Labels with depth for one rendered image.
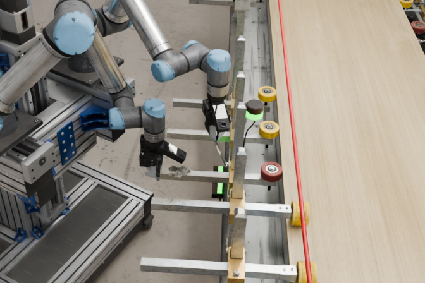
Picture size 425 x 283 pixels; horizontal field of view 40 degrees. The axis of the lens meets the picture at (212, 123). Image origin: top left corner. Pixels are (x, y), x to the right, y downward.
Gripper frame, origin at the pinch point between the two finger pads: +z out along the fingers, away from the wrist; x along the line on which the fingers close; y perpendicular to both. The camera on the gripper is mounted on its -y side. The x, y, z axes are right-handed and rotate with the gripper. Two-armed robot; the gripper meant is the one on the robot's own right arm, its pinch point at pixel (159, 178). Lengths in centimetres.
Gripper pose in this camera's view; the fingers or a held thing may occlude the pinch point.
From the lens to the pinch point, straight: 222.0
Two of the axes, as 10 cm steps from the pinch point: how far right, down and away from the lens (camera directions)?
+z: -0.6, 7.8, 6.2
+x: -0.4, 6.2, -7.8
